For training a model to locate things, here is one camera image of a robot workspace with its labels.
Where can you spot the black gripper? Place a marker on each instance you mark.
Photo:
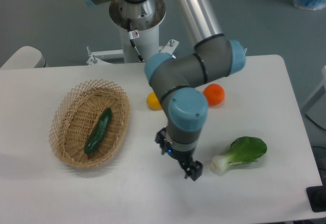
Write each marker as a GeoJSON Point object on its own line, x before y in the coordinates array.
{"type": "Point", "coordinates": [183, 153]}

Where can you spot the green cucumber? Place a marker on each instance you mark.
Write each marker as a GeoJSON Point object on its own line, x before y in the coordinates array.
{"type": "Point", "coordinates": [97, 134]}

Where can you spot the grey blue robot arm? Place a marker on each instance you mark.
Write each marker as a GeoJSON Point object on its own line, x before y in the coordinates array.
{"type": "Point", "coordinates": [175, 81]}

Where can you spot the woven wicker basket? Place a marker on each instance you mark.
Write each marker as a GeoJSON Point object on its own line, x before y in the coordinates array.
{"type": "Point", "coordinates": [77, 115]}

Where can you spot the green bok choy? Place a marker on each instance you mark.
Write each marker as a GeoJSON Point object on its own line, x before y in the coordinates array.
{"type": "Point", "coordinates": [243, 150]}

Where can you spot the yellow mango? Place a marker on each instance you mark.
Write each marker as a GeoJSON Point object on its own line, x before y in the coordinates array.
{"type": "Point", "coordinates": [153, 102]}

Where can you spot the orange tangerine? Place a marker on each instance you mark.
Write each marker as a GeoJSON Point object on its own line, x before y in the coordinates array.
{"type": "Point", "coordinates": [214, 94]}

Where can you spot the black device at edge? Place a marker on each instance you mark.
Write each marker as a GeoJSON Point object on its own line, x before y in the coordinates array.
{"type": "Point", "coordinates": [316, 197]}

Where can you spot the white furniture at right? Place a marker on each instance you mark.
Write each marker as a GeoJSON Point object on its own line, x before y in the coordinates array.
{"type": "Point", "coordinates": [315, 95]}

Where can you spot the white chair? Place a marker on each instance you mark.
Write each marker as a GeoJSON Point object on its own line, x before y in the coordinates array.
{"type": "Point", "coordinates": [24, 58]}

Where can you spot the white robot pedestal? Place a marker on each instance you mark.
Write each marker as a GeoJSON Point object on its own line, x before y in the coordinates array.
{"type": "Point", "coordinates": [138, 26]}

